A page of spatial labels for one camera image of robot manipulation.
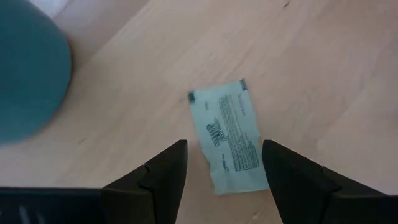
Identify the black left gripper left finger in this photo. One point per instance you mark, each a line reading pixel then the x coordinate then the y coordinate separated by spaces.
pixel 161 189

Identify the teal plastic cup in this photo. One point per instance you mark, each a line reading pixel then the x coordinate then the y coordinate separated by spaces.
pixel 28 77

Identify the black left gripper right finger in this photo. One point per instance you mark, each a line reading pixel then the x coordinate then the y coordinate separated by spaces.
pixel 298 186

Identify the green stevia packet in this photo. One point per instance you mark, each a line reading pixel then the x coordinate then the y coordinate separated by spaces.
pixel 230 130

